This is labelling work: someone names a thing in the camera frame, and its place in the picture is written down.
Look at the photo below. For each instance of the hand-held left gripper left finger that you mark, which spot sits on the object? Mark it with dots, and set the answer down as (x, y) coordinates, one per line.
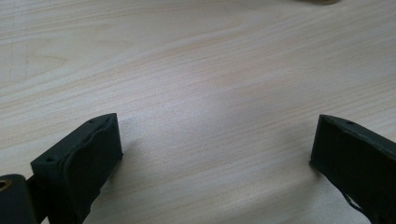
(81, 161)

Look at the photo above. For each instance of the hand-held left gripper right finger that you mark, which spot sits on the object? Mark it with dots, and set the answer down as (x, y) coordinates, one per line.
(358, 155)

